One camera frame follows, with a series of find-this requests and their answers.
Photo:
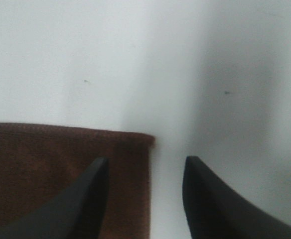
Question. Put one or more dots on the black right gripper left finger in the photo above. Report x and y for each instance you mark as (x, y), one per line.
(77, 212)

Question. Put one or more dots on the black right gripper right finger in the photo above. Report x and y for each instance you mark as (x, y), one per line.
(215, 211)

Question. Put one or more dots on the brown towel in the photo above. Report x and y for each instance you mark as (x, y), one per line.
(38, 161)

